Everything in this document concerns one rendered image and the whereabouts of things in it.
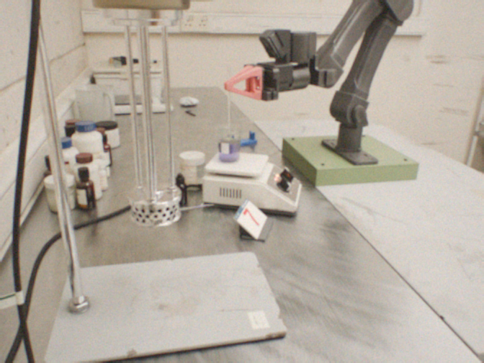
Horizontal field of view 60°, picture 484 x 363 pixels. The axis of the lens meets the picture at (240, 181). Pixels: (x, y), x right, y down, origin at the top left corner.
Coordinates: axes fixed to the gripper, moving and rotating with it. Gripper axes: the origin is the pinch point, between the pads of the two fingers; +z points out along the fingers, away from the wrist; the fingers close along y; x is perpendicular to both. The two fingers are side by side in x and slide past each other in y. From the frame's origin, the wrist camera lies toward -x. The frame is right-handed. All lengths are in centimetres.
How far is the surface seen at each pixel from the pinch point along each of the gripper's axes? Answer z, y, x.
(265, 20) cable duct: -92, -118, -7
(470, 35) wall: -215, -78, 4
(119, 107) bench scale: -1, -89, 22
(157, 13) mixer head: 27.2, 33.0, -14.9
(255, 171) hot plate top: -0.1, 9.7, 15.9
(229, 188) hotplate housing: 4.5, 7.0, 19.5
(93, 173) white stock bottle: 27.2, -11.5, 17.2
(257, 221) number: 3.8, 16.3, 23.3
